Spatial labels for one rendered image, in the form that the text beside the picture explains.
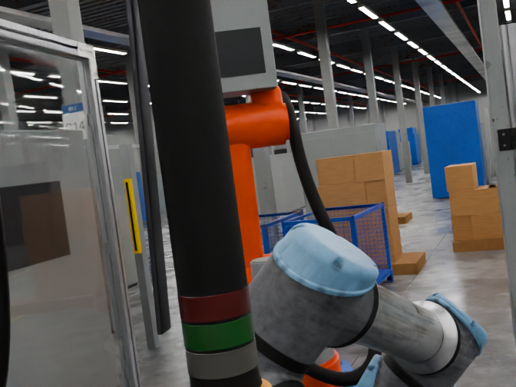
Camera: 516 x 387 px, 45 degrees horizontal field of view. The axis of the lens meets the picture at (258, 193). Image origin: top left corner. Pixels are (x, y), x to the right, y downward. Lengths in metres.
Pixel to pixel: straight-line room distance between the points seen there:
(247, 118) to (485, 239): 5.92
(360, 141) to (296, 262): 10.22
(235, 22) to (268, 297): 3.65
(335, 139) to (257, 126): 6.79
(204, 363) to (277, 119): 4.03
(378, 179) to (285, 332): 7.59
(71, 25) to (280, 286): 6.71
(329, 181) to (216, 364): 8.19
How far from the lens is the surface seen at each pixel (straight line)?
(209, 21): 0.29
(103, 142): 1.75
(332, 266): 0.69
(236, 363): 0.29
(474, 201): 9.55
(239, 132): 4.28
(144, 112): 0.30
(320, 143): 11.10
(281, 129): 4.31
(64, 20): 7.33
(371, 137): 10.86
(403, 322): 0.90
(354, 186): 8.35
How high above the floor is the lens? 1.69
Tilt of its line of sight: 3 degrees down
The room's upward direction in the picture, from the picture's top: 7 degrees counter-clockwise
